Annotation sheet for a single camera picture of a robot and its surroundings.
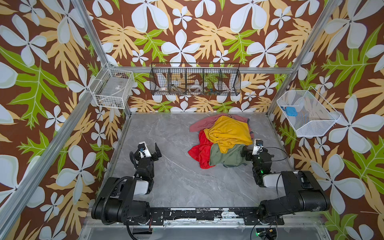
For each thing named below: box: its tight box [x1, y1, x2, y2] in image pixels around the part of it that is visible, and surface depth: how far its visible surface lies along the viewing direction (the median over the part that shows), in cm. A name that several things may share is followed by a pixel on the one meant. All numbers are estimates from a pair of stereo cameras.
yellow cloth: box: [203, 115, 253, 154], surface depth 93 cm
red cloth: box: [188, 130, 215, 169], surface depth 93 cm
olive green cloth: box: [209, 143, 248, 168], surface depth 90 cm
